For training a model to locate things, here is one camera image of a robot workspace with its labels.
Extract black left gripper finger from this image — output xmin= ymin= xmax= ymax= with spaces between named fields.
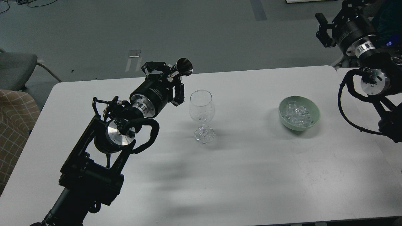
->
xmin=142 ymin=61 xmax=172 ymax=83
xmin=171 ymin=81 xmax=185 ymax=107

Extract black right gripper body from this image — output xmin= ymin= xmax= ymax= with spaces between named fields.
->
xmin=331 ymin=6 xmax=379 ymax=57

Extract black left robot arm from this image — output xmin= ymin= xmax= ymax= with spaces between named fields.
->
xmin=33 ymin=58 xmax=193 ymax=226

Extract steel double jigger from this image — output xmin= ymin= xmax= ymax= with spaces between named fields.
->
xmin=168 ymin=58 xmax=193 ymax=78

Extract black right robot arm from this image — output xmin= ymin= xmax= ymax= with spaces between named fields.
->
xmin=315 ymin=0 xmax=402 ymax=143

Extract grey chair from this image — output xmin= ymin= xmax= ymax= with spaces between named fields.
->
xmin=0 ymin=48 xmax=62 ymax=91

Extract clear ice cubes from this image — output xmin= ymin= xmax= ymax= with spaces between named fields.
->
xmin=280 ymin=101 xmax=314 ymax=128

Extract checked beige cloth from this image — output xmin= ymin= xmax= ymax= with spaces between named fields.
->
xmin=0 ymin=89 xmax=40 ymax=193

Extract green bowl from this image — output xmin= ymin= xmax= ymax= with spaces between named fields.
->
xmin=278 ymin=96 xmax=321 ymax=131

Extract clear wine glass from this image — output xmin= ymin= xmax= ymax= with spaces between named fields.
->
xmin=189 ymin=89 xmax=215 ymax=144

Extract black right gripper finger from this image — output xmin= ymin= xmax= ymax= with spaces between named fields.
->
xmin=315 ymin=13 xmax=337 ymax=48

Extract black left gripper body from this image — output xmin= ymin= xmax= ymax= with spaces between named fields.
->
xmin=129 ymin=79 xmax=173 ymax=118

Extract adjacent white table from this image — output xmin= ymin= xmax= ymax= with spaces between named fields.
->
xmin=337 ymin=67 xmax=402 ymax=182

